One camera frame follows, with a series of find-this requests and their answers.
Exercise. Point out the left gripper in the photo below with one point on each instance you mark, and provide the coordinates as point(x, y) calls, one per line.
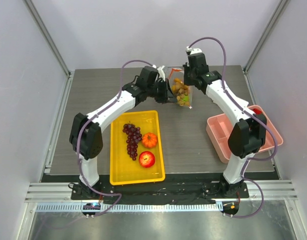
point(164, 97)

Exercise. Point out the yellow plastic tray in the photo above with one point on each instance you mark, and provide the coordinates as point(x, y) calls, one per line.
point(124, 170)

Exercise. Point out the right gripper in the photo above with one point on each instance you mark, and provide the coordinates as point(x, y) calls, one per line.
point(187, 75)

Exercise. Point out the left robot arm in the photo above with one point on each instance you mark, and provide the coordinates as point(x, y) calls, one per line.
point(86, 131)

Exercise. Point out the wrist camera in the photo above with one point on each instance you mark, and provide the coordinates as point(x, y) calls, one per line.
point(161, 72)
point(192, 51)

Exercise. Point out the red object in organizer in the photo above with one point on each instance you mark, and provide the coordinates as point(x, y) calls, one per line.
point(257, 111)

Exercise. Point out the green fake apple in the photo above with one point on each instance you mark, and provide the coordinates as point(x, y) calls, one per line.
point(185, 99)

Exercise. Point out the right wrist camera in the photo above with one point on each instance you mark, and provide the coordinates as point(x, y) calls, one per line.
point(192, 51)

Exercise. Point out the white slotted cable duct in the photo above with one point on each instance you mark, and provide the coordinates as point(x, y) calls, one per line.
point(53, 207)

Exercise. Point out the purple fake grapes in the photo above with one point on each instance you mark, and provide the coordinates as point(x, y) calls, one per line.
point(134, 137)

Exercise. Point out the orange fake pumpkin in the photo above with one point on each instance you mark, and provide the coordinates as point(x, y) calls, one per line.
point(149, 140)

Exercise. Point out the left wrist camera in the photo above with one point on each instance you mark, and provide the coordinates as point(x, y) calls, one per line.
point(161, 72)

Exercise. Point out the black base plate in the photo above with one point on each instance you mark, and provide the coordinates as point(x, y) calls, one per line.
point(176, 189)

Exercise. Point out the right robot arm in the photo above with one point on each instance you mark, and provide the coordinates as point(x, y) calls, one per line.
point(249, 129)

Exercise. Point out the tan fake longan bunch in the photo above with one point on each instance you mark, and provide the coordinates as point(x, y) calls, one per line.
point(180, 90)

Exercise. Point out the clear zip top bag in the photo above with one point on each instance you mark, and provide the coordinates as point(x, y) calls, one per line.
point(175, 72)

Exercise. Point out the red fake fruit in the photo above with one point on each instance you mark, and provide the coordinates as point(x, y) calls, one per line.
point(147, 159)

